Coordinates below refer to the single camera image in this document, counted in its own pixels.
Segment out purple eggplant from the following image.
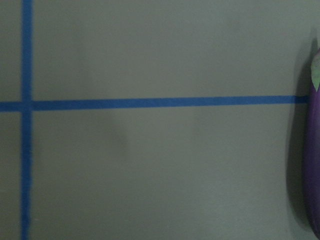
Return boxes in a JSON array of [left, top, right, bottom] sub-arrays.
[[302, 50, 320, 239]]

